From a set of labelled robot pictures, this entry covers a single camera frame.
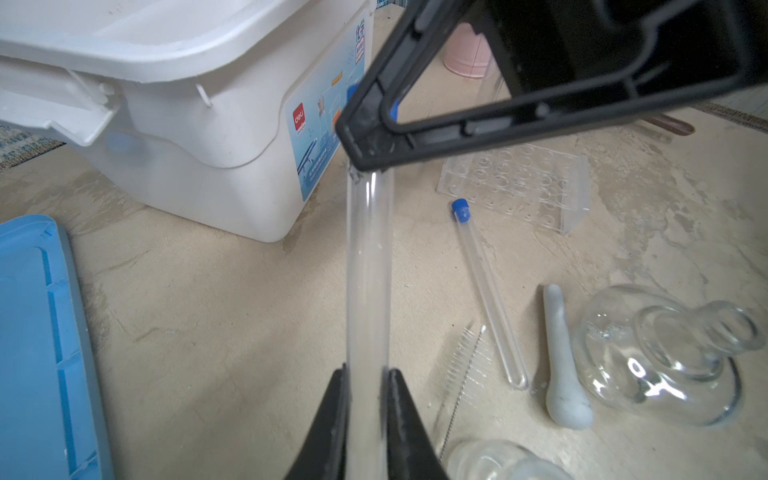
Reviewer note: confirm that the test tube blue cap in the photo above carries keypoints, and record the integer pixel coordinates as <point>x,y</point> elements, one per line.
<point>369,273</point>
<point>498,319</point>

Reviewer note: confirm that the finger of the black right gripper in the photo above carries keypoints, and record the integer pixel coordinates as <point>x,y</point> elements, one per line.
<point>374,140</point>

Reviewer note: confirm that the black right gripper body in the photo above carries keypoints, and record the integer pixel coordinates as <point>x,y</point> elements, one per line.
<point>641,48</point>

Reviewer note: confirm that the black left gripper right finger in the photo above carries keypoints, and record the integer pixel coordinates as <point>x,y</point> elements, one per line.
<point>409,452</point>

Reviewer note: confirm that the white ceramic pestle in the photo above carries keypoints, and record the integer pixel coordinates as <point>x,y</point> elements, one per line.
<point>566,400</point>

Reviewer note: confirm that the clear acrylic test tube rack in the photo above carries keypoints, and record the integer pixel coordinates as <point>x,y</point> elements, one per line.
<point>538,185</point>

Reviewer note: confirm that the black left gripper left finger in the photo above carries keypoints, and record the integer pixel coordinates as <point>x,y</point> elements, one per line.
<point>322,455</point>

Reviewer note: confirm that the blue plastic bin lid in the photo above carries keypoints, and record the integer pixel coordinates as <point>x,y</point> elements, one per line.
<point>52,420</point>

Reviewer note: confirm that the clear glass flask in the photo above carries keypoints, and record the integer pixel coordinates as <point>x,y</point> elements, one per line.
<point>643,352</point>

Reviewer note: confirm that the pink metal pen bucket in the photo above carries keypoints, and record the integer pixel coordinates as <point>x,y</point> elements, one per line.
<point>467,53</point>

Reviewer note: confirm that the white plastic storage bin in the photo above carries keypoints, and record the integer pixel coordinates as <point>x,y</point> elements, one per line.
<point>220,112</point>

